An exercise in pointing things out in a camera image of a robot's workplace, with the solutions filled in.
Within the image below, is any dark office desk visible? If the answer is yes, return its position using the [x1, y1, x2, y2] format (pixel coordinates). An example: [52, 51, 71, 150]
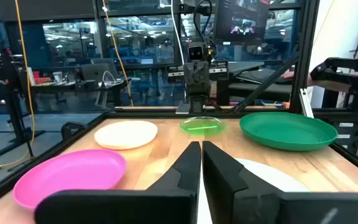
[29, 79, 127, 108]

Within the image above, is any large pale blue plate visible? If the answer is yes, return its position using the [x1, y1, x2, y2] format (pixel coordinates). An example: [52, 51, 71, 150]
[196, 157, 310, 224]

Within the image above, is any green bowl with pink plate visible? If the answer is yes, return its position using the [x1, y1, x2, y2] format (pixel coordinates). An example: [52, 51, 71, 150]
[239, 111, 339, 152]

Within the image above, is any red box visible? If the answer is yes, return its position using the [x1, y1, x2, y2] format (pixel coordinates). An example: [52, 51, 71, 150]
[32, 71, 52, 85]

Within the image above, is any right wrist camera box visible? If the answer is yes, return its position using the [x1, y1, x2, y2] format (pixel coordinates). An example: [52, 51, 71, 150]
[187, 42, 209, 62]

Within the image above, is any black tripod stand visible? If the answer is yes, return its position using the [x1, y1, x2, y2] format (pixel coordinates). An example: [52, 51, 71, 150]
[0, 12, 46, 158]

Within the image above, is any grey laptop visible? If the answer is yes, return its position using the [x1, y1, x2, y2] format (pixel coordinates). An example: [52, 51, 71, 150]
[81, 63, 119, 83]

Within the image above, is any dark wall monitor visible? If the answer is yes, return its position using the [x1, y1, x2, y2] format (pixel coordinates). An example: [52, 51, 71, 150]
[214, 0, 272, 43]

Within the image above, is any white frame bracket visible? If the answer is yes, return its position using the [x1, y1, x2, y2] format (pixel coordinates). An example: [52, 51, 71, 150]
[299, 88, 315, 119]

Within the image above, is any white cable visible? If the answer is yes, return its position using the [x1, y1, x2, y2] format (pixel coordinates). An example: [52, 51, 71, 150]
[170, 0, 186, 65]

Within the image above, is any pink plastic plate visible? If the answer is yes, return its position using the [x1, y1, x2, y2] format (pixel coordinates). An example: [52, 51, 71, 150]
[12, 149, 127, 211]

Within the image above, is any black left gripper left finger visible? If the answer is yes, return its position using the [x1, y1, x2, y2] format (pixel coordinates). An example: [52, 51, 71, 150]
[34, 141, 203, 224]

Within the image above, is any cream plastic plate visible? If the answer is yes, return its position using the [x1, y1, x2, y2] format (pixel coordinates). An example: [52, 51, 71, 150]
[93, 120, 158, 151]

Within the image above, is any small green transparent plate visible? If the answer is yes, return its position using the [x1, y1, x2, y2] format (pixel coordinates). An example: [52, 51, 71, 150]
[179, 116, 227, 136]

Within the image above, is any black aluminium table frame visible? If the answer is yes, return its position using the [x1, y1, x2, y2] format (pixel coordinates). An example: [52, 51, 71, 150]
[0, 0, 358, 212]

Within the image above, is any yellow cable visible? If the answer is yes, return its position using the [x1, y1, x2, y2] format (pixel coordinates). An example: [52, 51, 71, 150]
[0, 0, 36, 170]
[102, 0, 134, 107]

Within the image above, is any black frame clamp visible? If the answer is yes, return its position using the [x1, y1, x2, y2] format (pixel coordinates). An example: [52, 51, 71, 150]
[60, 121, 88, 141]

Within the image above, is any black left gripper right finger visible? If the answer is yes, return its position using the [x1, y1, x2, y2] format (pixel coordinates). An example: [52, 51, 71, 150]
[202, 141, 358, 224]

